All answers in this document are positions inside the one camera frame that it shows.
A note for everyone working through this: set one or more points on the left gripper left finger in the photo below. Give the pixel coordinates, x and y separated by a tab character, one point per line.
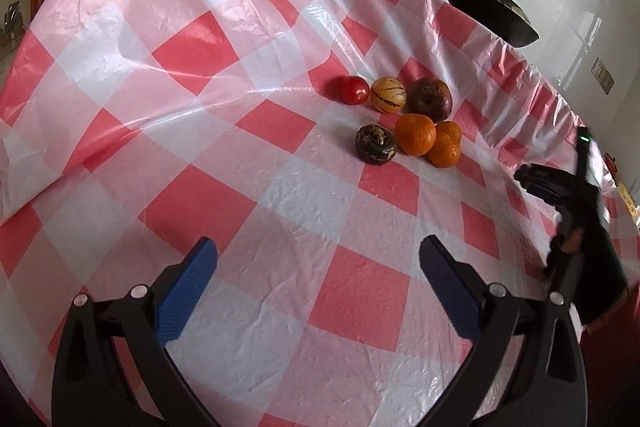
152	316

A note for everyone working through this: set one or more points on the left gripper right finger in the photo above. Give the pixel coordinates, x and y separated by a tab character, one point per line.
487	320

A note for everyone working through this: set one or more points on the orange tangerine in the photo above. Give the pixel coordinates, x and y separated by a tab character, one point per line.
444	153
451	129
415	134

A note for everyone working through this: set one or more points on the dark purple passion fruit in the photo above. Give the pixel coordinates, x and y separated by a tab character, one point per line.
375	145

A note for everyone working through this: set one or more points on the person right hand gloved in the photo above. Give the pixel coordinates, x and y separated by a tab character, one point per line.
601	280

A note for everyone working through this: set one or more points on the dark red apple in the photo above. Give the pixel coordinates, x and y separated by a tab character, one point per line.
430	97

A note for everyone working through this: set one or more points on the striped yellow pepino melon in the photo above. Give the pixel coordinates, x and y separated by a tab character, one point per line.
388	95

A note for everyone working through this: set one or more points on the red white checkered tablecloth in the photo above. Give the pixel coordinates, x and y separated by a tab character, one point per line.
132	128

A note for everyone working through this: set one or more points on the small red tomato on table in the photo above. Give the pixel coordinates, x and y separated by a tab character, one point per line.
354	90

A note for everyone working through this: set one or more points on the wall power socket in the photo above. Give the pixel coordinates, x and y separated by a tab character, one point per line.
603	76

